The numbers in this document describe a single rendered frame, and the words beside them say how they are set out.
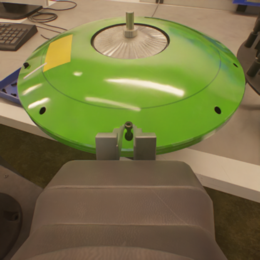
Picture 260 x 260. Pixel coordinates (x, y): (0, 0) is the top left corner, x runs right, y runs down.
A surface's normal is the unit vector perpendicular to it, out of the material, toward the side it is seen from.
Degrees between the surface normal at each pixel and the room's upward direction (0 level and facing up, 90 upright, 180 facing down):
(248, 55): 4
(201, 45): 14
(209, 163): 0
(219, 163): 0
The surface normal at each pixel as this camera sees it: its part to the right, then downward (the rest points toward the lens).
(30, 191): -0.01, -0.63
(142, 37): 0.22, -0.55
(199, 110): 0.19, -0.30
